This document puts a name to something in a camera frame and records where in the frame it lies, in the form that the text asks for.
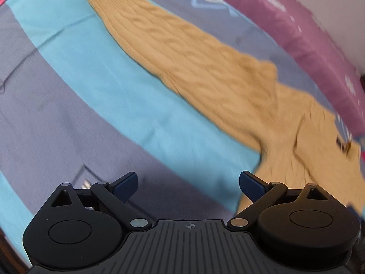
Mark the tan cable-knit sweater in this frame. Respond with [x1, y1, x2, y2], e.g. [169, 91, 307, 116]
[88, 0, 364, 211]

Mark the blue grey striped bedsheet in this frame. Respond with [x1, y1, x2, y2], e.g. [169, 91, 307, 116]
[0, 0, 365, 266]

